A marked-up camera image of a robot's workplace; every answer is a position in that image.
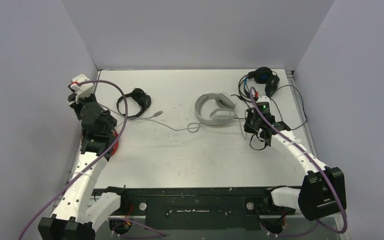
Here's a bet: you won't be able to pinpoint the black headset cable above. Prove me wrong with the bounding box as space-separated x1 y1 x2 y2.
231 84 308 131

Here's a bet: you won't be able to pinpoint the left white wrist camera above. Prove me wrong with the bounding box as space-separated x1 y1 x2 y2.
68 73 94 103

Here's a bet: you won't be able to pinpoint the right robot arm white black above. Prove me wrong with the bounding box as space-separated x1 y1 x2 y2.
244 96 347 221

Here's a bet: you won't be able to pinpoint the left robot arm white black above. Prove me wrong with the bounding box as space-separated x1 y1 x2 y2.
38 93 130 240

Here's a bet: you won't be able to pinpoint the red black headphones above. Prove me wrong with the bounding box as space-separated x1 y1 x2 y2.
110 130 119 157

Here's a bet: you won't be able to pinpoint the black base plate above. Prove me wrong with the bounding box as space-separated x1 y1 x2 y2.
92 186 302 231

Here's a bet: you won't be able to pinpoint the small black headphones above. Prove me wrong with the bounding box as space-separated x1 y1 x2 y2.
116 87 152 120

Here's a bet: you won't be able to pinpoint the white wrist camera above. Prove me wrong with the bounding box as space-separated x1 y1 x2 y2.
255 95 271 109
68 73 94 103

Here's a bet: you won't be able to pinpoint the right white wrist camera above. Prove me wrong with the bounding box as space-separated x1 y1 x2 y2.
255 95 271 109

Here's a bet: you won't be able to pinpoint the white grey headphones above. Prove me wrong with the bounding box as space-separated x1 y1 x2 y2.
194 91 237 127

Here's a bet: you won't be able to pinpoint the black blue headphones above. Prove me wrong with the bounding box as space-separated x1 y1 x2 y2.
238 66 280 103

